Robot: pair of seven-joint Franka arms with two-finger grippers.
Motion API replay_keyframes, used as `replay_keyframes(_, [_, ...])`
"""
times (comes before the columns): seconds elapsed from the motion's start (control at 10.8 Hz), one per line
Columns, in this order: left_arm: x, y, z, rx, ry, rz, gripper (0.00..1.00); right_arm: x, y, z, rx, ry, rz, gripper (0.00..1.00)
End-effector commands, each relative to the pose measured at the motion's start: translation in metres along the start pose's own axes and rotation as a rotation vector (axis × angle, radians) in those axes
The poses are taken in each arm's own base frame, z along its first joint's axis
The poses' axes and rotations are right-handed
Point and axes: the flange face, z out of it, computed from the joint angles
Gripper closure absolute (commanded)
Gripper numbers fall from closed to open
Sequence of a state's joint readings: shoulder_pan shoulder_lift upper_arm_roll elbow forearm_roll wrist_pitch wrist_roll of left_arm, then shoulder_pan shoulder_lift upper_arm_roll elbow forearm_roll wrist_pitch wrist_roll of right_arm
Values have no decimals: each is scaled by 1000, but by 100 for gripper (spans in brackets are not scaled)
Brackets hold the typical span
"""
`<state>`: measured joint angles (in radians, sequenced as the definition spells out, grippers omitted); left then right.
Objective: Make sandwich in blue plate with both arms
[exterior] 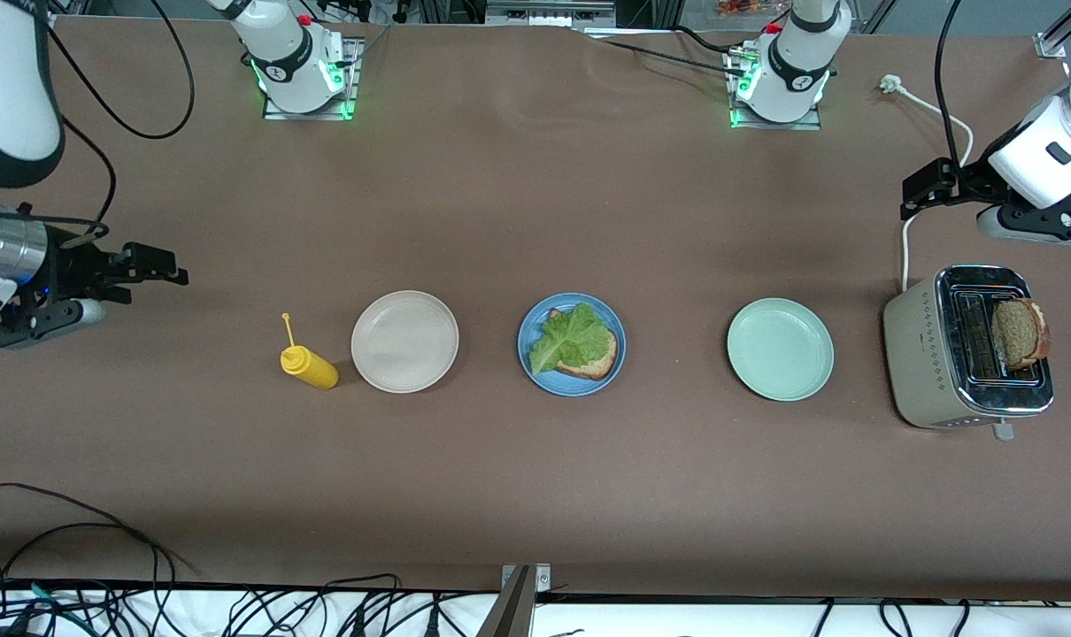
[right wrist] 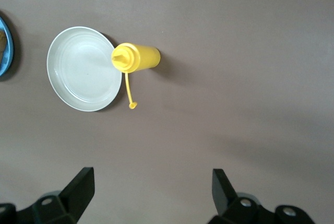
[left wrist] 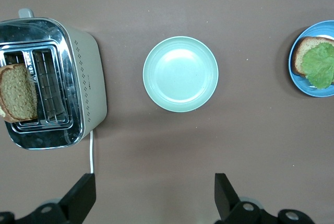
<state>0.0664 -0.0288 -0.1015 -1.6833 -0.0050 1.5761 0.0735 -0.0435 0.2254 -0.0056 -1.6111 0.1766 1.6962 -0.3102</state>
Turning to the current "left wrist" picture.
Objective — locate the light green round plate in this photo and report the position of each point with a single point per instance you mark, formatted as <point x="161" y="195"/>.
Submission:
<point x="180" y="73"/>

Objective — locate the beige chrome toaster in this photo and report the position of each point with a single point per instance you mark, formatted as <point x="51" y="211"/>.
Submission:
<point x="88" y="77"/>

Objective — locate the green lettuce leaf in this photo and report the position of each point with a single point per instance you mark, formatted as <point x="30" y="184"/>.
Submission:
<point x="319" y="70"/>

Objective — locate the brown bread slice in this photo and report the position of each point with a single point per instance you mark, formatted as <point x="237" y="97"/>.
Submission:
<point x="300" y="57"/>
<point x="17" y="93"/>

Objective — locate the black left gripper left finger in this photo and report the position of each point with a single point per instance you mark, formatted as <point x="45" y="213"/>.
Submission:
<point x="83" y="195"/>

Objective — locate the blue round plate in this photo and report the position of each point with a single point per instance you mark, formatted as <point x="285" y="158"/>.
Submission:
<point x="300" y="83"/>

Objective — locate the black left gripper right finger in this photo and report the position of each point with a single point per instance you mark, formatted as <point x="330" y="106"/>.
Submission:
<point x="224" y="198"/>

